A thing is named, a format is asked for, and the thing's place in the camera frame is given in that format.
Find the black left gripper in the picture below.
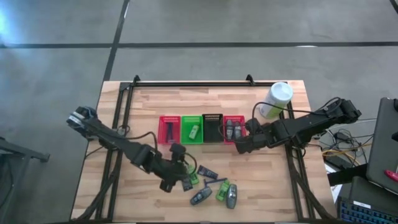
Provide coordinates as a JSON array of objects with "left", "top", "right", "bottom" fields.
[{"left": 155, "top": 155, "right": 191, "bottom": 193}]

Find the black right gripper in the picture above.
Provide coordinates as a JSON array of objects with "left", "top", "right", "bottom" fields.
[{"left": 235, "top": 124, "right": 276, "bottom": 155}]

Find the dark travel tube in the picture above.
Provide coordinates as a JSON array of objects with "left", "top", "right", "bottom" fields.
[
  {"left": 181, "top": 177, "right": 194, "bottom": 192},
  {"left": 197, "top": 164, "right": 219, "bottom": 180}
]

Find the red plastic basket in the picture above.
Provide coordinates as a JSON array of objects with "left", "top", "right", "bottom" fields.
[
  {"left": 223, "top": 115, "right": 248, "bottom": 145},
  {"left": 157, "top": 115, "right": 182, "bottom": 146}
]

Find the black plastic basket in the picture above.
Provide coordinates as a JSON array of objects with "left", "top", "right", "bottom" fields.
[{"left": 201, "top": 113, "right": 224, "bottom": 144}]

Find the white wipes canister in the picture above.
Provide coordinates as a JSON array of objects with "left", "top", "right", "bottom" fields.
[{"left": 259, "top": 82, "right": 294, "bottom": 120}]

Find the green plastic basket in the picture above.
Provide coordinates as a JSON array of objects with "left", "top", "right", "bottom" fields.
[{"left": 181, "top": 115, "right": 205, "bottom": 145}]

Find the black power brick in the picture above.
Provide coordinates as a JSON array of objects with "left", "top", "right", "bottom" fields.
[{"left": 325, "top": 154, "right": 354, "bottom": 170}]

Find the dark grey case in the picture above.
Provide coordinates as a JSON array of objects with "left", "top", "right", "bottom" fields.
[{"left": 348, "top": 176, "right": 398, "bottom": 208}]

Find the black keyboard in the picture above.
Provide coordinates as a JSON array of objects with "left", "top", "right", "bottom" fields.
[{"left": 337, "top": 197, "right": 398, "bottom": 224}]

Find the grey laptop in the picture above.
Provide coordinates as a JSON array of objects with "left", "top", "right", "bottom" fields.
[{"left": 366, "top": 97, "right": 398, "bottom": 195}]

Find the black metal stand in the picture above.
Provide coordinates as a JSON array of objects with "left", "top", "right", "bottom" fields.
[{"left": 0, "top": 136, "right": 50, "bottom": 224}]

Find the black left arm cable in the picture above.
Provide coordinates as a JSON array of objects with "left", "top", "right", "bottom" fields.
[{"left": 118, "top": 124, "right": 198, "bottom": 175}]

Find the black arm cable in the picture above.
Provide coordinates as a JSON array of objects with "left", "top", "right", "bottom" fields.
[
  {"left": 251, "top": 96, "right": 343, "bottom": 125},
  {"left": 118, "top": 124, "right": 198, "bottom": 175}
]

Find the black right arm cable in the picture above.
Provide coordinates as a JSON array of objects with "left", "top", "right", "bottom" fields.
[{"left": 251, "top": 96, "right": 343, "bottom": 125}]

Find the black aluminium table frame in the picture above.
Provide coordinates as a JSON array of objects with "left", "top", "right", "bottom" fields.
[{"left": 72, "top": 74, "right": 336, "bottom": 222}]

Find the yellow cable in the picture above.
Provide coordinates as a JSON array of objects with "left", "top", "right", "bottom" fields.
[{"left": 322, "top": 149, "right": 354, "bottom": 159}]

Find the black strap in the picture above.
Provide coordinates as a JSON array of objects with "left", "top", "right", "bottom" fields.
[{"left": 326, "top": 164, "right": 368, "bottom": 187}]

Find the red tool handle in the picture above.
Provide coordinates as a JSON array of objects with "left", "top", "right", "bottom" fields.
[{"left": 384, "top": 169, "right": 398, "bottom": 184}]

